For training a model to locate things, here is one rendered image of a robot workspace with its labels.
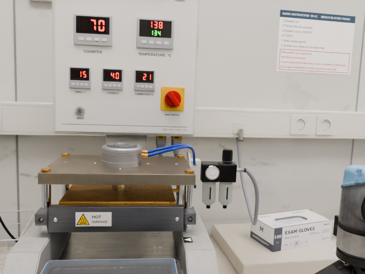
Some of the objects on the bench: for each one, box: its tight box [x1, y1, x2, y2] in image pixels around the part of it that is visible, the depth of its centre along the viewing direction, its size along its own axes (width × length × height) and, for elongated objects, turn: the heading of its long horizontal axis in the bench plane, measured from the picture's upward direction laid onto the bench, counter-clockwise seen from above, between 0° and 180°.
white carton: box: [250, 209, 331, 252], centre depth 112 cm, size 12×23×7 cm
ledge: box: [213, 220, 345, 274], centre depth 117 cm, size 30×84×4 cm
